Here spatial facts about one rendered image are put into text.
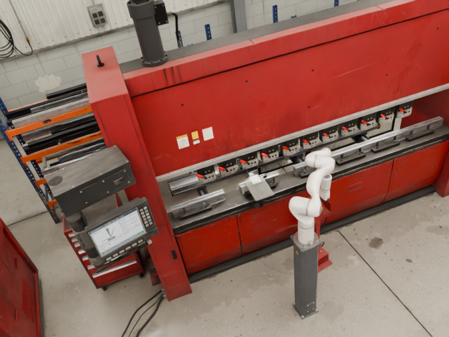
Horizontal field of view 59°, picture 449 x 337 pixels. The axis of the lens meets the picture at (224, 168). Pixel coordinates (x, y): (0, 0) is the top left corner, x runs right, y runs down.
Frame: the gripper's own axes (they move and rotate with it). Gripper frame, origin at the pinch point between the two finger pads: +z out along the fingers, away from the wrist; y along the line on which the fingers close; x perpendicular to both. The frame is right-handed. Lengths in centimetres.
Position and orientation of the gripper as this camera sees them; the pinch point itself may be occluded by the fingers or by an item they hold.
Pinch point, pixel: (323, 200)
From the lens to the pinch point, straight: 370.3
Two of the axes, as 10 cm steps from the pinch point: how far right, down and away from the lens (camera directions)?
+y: 5.2, 5.7, -6.3
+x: 8.5, -4.2, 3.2
